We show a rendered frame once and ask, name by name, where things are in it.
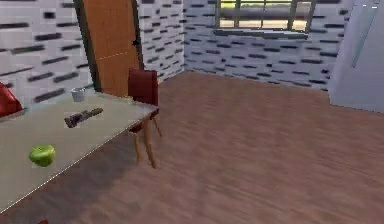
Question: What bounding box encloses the white mug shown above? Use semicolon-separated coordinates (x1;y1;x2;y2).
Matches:
70;87;87;103

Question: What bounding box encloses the green apple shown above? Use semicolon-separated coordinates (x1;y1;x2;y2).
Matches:
28;143;57;168

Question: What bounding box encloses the red chair with wooden legs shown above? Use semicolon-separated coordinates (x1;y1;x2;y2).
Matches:
127;68;164;170
0;81;24;118

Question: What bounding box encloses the orange wooden room door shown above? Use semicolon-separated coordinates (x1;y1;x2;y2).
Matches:
73;0;145;98

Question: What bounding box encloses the grey framed window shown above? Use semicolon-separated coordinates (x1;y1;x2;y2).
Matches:
213;0;318;40

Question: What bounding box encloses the grey dining table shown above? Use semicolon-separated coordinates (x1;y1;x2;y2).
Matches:
0;90;160;215

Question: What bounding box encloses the pale grey fridge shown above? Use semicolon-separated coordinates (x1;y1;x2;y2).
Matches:
326;0;384;114

